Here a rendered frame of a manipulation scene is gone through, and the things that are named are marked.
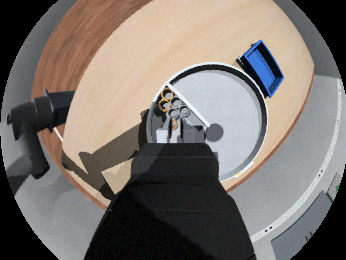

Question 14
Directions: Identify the blue open-top crate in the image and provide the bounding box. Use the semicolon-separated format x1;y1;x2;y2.
240;40;285;98

